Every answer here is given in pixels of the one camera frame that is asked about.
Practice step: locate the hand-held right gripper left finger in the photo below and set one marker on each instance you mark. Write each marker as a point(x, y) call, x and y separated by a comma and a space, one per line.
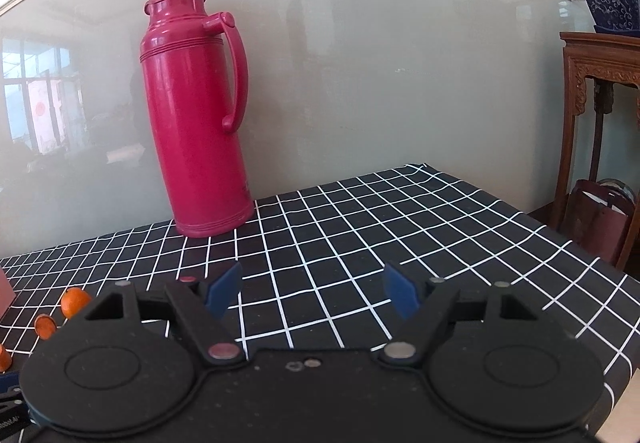
point(222, 290)

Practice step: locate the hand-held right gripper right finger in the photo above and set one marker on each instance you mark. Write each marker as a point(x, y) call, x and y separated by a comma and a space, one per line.
point(400, 290)

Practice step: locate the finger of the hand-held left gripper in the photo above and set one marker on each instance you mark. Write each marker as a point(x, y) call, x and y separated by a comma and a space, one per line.
point(9, 393)

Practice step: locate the colourful cardboard box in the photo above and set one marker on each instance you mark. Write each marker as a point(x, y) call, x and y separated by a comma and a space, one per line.
point(5, 293)

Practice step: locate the orange carrot chunk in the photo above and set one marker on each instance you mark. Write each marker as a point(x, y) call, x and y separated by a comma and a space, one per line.
point(3, 357)

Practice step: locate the black white checked tablecloth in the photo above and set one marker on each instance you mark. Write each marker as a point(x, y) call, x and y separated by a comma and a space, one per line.
point(375, 233)

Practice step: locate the small brown carrot piece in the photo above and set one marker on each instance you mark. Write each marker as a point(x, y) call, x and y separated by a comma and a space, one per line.
point(44, 326)

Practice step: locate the mandarin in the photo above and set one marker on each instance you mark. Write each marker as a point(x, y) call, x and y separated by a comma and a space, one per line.
point(75, 300)

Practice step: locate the pink thermos jug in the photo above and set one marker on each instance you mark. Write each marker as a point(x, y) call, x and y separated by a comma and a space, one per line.
point(195, 123)

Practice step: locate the dark red bag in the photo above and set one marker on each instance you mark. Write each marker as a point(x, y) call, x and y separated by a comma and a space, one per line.
point(600, 218)

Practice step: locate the carved wooden stand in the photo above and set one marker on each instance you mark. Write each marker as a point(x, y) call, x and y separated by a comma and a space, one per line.
point(595, 88)

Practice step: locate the dark blue patterned plant pot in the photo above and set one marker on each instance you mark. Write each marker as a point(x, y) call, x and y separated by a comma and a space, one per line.
point(612, 3)

